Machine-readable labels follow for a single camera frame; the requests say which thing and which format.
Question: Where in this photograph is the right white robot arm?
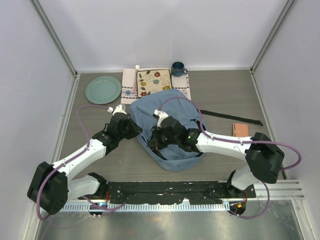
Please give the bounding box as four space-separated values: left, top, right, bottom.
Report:
147 116 285 198

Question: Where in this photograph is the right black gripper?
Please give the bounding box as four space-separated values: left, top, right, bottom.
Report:
148 125 180 151

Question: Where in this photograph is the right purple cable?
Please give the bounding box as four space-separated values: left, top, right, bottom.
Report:
157 96 303 172

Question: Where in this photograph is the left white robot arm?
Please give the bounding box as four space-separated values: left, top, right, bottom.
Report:
27 113 143 220

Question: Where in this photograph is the dark blue mug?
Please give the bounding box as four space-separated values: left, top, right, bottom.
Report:
171 61 188 77

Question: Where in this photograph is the square floral plate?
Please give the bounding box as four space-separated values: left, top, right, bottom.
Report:
136 69 173 98

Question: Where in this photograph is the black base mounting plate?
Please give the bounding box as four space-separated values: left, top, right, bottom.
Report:
77 180 238 205

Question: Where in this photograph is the white fork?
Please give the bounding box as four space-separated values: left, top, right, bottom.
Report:
132 65 140 99

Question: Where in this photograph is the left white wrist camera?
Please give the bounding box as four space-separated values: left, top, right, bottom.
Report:
107 104 127 116

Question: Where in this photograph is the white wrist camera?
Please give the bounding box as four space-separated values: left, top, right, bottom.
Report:
107 104 127 116
153 109 169 128

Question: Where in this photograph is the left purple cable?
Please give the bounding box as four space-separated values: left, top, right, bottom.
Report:
36 104 111 221

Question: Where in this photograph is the blue student backpack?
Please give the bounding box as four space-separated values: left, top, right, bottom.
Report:
129 89 265 173

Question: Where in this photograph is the green round plate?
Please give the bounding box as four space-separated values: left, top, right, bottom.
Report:
85 75 122 105

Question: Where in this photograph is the purple cable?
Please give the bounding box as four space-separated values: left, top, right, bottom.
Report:
36 104 111 221
157 96 303 172

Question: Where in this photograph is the slotted cable duct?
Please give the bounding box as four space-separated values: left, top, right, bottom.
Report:
59 199 230 214

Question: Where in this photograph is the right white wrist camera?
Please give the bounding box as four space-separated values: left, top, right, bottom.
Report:
153 109 169 128

